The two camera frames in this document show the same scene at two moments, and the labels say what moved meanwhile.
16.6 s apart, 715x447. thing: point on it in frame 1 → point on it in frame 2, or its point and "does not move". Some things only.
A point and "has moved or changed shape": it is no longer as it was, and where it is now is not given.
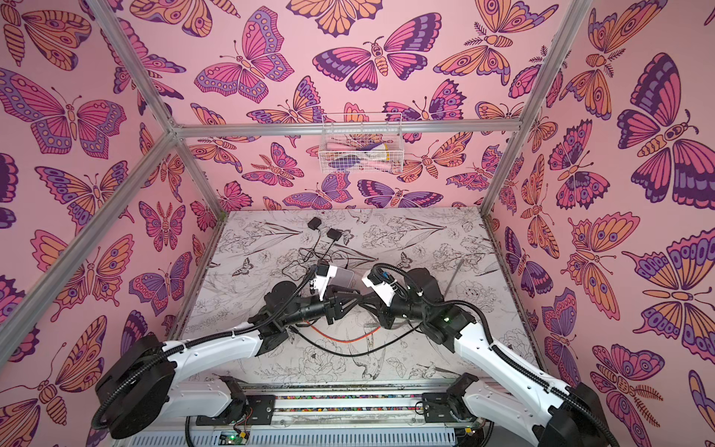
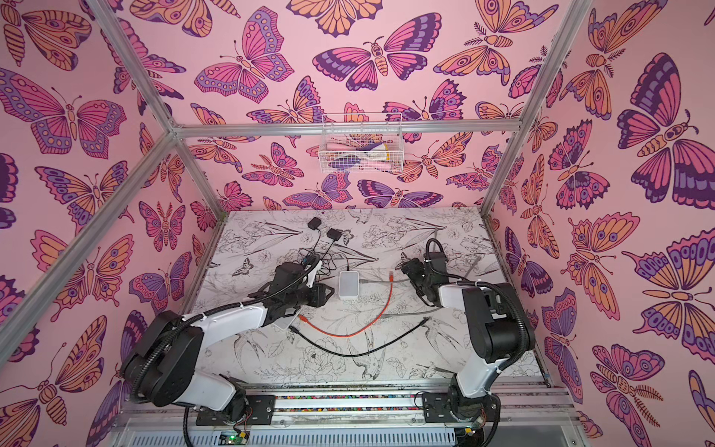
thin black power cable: [330, 249] → [345, 258]
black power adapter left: [314, 223] does not move
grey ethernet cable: [460, 265] has moved or changed shape
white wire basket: [361, 143] does not move
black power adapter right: [334, 234] does not move
